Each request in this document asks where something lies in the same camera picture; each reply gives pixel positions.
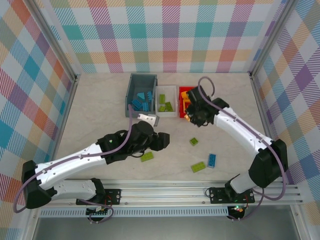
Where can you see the orange lego brick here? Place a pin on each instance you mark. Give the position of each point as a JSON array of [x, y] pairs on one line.
[[184, 95], [187, 116]]

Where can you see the red plastic bin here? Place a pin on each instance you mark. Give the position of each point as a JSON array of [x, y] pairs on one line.
[[182, 89]]

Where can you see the white plastic bin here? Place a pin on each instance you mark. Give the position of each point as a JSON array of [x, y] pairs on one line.
[[170, 92]]

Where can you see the long blue lego brick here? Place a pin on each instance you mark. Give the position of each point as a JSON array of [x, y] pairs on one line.
[[212, 160], [137, 108]]

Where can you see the blue sloped lego brick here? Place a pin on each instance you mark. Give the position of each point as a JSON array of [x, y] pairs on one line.
[[141, 95]]

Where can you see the grey plastic bin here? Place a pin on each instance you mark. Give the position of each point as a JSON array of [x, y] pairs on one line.
[[141, 82]]

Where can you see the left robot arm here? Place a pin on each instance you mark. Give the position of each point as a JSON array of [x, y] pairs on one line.
[[32, 190]]

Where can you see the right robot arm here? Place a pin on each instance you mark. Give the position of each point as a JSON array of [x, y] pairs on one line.
[[270, 165]]

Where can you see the small controller board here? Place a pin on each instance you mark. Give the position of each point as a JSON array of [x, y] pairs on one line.
[[237, 210], [98, 211]]

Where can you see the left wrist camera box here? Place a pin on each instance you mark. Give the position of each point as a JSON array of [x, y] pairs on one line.
[[150, 118]]

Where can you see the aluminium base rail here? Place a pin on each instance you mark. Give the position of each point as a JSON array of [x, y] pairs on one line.
[[162, 193]]

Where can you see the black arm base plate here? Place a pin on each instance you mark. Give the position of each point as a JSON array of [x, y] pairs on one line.
[[115, 196], [217, 195]]

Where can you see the aluminium side rail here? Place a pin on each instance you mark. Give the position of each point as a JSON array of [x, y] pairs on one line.
[[70, 102], [261, 105]]

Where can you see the aluminium frame post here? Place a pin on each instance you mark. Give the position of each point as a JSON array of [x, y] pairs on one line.
[[271, 37], [56, 37]]

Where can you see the aluminium frame leg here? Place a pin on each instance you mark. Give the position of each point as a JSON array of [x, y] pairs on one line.
[[33, 222], [298, 222]]

